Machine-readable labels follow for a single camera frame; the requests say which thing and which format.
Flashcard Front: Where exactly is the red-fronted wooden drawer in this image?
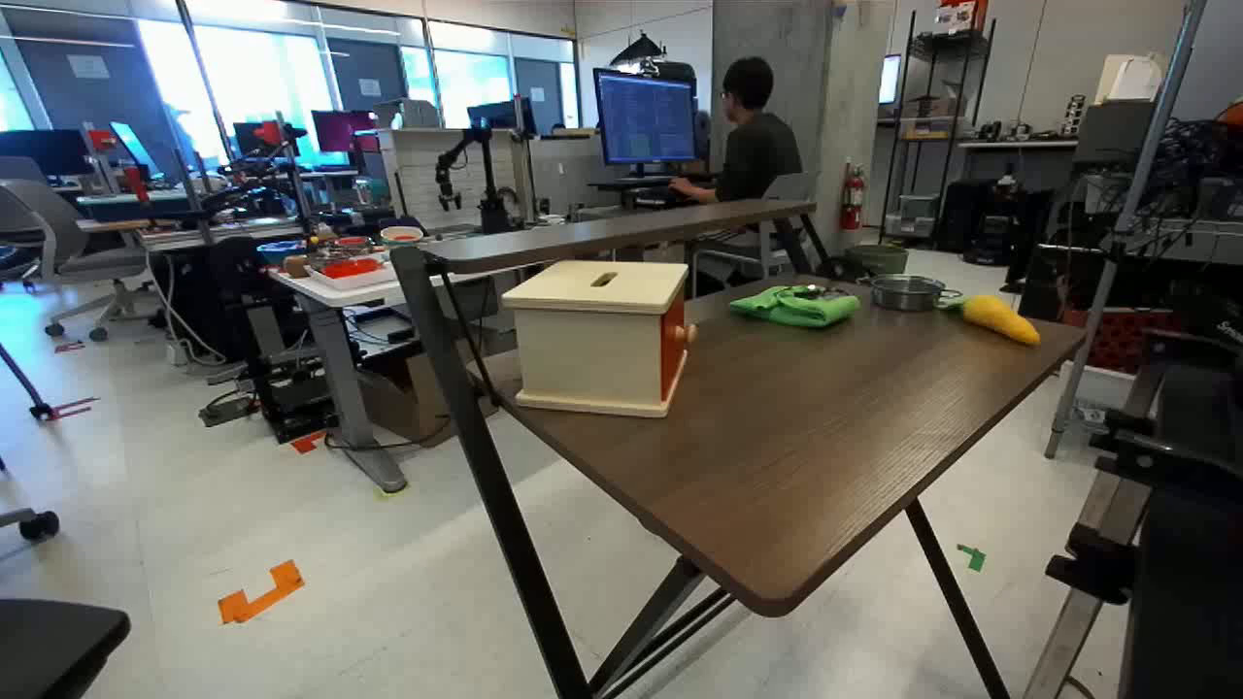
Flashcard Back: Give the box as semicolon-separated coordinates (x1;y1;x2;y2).
656;298;698;406

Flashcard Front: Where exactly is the yellow banana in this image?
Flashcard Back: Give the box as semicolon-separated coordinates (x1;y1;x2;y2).
961;291;1046;351

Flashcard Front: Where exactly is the cream wooden drawer box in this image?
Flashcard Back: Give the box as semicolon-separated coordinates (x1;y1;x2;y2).
502;258;695;421

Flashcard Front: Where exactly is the grey-topped black-legged table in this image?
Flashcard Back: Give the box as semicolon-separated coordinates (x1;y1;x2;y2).
388;194;822;699

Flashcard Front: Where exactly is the green cloth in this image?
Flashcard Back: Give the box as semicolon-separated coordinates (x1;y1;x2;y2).
725;283;862;334

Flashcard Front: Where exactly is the cardboard box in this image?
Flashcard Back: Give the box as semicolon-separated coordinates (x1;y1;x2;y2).
355;340;519;447

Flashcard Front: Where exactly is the large computer monitor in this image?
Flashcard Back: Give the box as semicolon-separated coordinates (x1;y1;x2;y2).
590;66;704;173

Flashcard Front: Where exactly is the person in dark shirt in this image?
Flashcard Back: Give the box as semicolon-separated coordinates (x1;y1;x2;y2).
667;54;807;208

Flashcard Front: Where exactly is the small dark monitor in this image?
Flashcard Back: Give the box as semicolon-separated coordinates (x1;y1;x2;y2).
462;94;539;141

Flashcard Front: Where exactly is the red fire extinguisher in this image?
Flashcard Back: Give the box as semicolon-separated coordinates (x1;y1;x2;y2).
834;157;870;238

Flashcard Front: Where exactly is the white height-adjustable desk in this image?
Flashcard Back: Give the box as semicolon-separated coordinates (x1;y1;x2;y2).
263;249;440;497

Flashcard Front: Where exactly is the red tray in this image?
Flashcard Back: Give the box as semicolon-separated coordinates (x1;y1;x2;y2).
316;252;388;289

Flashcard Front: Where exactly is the grey bowl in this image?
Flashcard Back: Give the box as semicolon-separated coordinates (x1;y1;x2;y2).
868;272;949;315

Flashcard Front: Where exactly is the black desk lamp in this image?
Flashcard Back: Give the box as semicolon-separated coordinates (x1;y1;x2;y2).
607;32;671;69

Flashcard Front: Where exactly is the black computer tower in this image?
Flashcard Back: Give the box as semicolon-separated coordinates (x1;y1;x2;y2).
243;302;342;444

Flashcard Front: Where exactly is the small pink-screen monitor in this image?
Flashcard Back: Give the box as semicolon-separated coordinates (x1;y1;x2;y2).
306;109;379;157

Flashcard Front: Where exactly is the metal storage shelf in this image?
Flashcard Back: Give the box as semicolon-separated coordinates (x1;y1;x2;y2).
882;4;998;245

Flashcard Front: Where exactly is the orange floor tape mark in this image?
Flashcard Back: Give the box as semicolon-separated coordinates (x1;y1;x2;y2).
215;555;311;629

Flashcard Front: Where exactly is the grey metal tripod stand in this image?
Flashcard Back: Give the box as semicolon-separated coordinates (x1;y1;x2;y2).
1046;0;1215;463

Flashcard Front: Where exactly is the red crate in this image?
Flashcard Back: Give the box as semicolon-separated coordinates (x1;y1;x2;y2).
1062;302;1156;375

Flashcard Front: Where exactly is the grey office chair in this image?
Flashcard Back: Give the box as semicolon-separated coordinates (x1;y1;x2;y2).
0;173;166;344

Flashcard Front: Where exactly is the white box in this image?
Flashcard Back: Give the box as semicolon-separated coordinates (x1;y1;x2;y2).
1090;50;1170;109

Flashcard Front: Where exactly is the black metal equipment rack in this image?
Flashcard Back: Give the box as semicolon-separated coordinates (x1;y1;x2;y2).
1022;324;1243;699

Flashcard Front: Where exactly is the black caster wheel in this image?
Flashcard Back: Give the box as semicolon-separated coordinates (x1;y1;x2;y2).
0;502;67;545

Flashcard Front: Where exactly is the black chair seat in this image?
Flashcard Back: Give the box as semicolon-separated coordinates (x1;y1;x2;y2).
0;593;133;699

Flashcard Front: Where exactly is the black metal table frame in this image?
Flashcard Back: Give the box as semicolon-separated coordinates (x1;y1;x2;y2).
585;497;1013;699

